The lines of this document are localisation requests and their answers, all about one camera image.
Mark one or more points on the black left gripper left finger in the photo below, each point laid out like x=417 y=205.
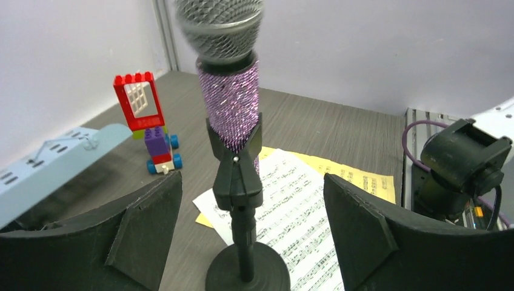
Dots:
x=122 y=245

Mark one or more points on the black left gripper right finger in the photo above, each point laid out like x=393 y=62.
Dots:
x=382 y=246

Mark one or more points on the yellow sheet music page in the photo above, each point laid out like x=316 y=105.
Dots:
x=378 y=185

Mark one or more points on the white sheet music page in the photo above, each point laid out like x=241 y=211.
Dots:
x=293 y=220

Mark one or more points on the light blue music stand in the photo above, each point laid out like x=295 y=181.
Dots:
x=30 y=180

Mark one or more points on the black microphone stand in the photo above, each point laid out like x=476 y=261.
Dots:
x=246 y=264

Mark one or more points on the purple glitter microphone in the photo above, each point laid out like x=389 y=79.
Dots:
x=223 y=34

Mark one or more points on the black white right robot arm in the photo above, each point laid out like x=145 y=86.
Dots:
x=453 y=167

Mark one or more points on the colourful toy brick car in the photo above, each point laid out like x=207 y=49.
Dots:
x=138 y=98

